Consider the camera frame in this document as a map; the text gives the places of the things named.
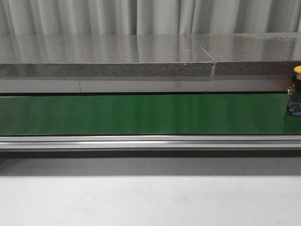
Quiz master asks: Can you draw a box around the yellow mushroom push button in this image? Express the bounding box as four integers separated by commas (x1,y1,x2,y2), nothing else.
287,66,301,116

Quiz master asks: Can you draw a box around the white counter base panel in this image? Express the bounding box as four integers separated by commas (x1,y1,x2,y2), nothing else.
0,75,292,94

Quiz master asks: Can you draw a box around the green conveyor belt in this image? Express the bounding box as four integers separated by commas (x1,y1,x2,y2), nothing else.
0,94,301,135

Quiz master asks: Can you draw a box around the grey stone counter slab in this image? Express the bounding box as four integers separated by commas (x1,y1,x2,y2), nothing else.
0,35,213,78

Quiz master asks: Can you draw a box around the grey pleated curtain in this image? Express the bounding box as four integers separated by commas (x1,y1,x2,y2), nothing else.
0,0,301,35

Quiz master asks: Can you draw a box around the aluminium conveyor side rail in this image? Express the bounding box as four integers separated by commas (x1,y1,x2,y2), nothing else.
0,135,301,152

